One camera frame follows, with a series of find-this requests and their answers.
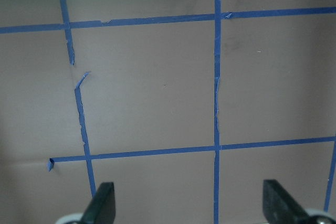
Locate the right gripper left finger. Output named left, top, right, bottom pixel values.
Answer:
left=80, top=182, right=116, bottom=224

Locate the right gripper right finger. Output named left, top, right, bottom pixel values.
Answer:
left=262, top=179, right=312, bottom=224

